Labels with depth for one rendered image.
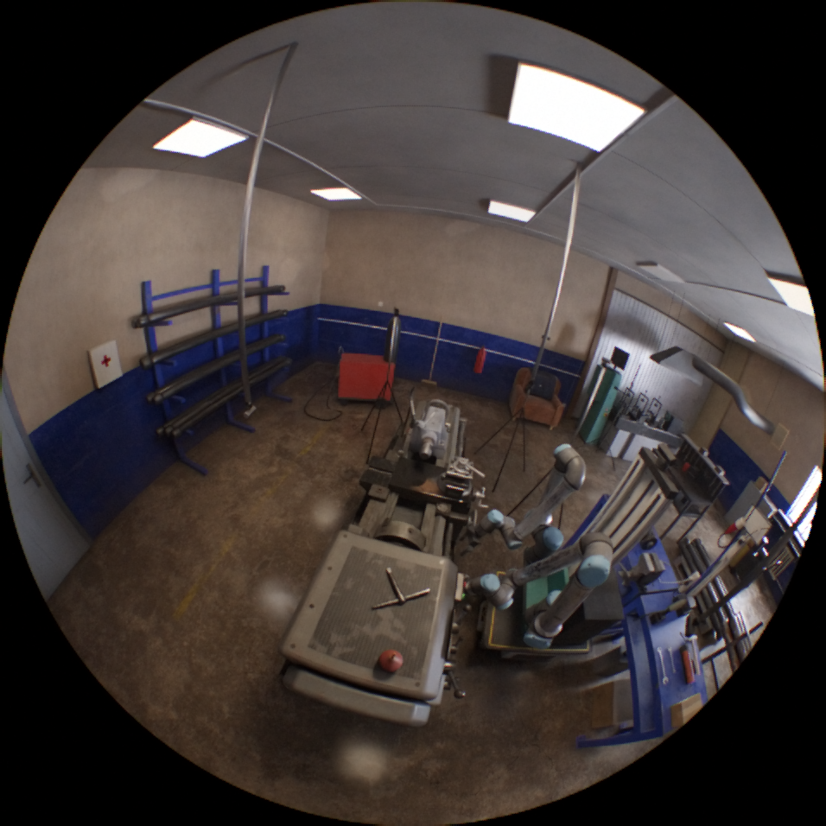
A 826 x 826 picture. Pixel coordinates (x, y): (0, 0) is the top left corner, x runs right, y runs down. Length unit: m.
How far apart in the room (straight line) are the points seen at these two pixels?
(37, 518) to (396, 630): 3.23
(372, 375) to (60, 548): 4.83
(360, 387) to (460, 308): 2.41
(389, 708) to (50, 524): 3.22
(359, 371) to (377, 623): 3.83
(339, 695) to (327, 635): 0.20
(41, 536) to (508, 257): 7.43
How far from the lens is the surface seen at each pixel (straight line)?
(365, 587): 0.99
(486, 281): 5.37
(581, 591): 1.19
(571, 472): 1.51
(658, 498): 1.35
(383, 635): 0.93
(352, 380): 4.40
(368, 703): 0.95
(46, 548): 3.60
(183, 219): 3.66
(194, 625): 2.63
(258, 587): 2.55
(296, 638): 0.94
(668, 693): 2.24
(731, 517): 7.35
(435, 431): 2.07
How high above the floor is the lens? 2.24
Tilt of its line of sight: 29 degrees down
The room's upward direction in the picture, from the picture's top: 10 degrees clockwise
